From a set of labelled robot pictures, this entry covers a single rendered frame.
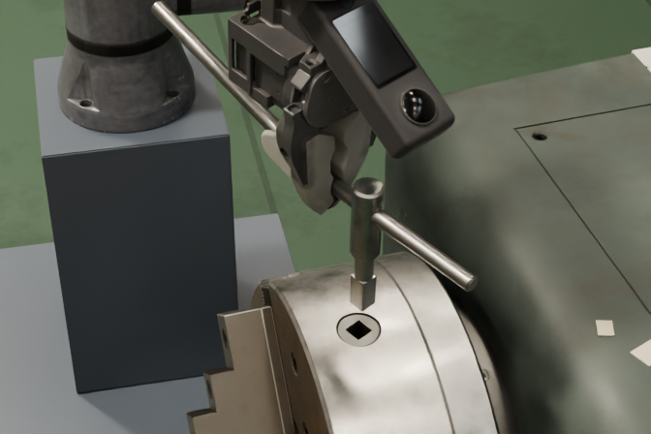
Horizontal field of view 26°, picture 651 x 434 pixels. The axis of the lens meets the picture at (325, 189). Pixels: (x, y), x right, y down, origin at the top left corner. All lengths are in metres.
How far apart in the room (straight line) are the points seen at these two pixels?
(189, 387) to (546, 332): 0.73
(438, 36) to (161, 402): 2.29
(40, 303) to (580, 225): 0.90
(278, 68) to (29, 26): 3.05
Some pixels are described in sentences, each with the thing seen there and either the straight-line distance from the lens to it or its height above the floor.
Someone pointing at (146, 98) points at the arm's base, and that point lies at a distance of 1.51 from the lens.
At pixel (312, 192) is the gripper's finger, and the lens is 0.98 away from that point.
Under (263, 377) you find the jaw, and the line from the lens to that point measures 1.15.
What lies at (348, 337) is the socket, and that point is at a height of 1.23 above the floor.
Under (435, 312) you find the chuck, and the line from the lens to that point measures 1.09.
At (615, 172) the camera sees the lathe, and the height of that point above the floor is 1.25.
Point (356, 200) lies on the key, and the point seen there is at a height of 1.37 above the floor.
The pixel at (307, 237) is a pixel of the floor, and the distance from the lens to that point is 3.12.
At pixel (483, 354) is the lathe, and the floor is 1.19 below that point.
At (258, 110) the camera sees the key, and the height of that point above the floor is 1.39.
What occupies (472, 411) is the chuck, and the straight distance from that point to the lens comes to 1.06.
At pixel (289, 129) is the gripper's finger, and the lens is 0.93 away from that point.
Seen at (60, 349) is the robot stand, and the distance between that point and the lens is 1.79.
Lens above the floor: 1.96
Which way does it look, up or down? 37 degrees down
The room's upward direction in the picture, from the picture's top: straight up
